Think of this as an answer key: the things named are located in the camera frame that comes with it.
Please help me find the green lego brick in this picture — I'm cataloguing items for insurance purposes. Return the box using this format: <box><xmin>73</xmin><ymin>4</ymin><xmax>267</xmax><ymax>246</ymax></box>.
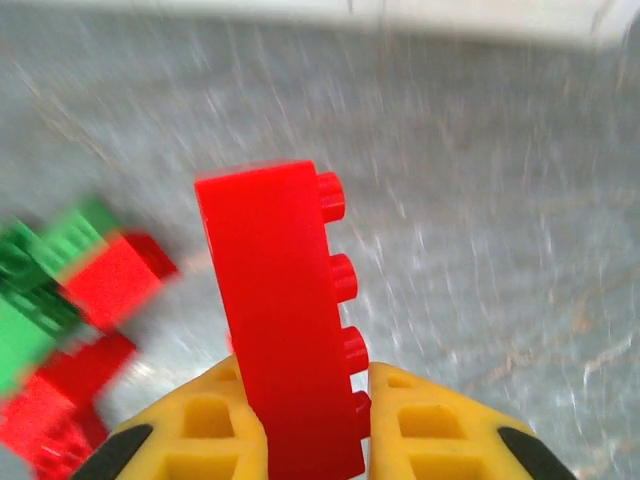
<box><xmin>0</xmin><ymin>219</ymin><xmax>84</xmax><ymax>396</ymax></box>
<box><xmin>39</xmin><ymin>196</ymin><xmax>124</xmax><ymax>274</ymax></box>

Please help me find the long red lego brick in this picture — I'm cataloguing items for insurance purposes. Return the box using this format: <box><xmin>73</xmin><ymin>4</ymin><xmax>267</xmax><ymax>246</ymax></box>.
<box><xmin>193</xmin><ymin>158</ymin><xmax>374</xmax><ymax>476</ymax></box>

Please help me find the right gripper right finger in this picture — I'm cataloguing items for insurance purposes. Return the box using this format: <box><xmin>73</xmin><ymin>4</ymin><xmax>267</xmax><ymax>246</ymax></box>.
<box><xmin>368</xmin><ymin>360</ymin><xmax>581</xmax><ymax>480</ymax></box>

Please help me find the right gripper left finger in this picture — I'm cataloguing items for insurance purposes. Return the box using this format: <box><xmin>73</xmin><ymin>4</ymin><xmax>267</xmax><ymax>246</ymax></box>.
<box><xmin>69</xmin><ymin>355</ymin><xmax>274</xmax><ymax>480</ymax></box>

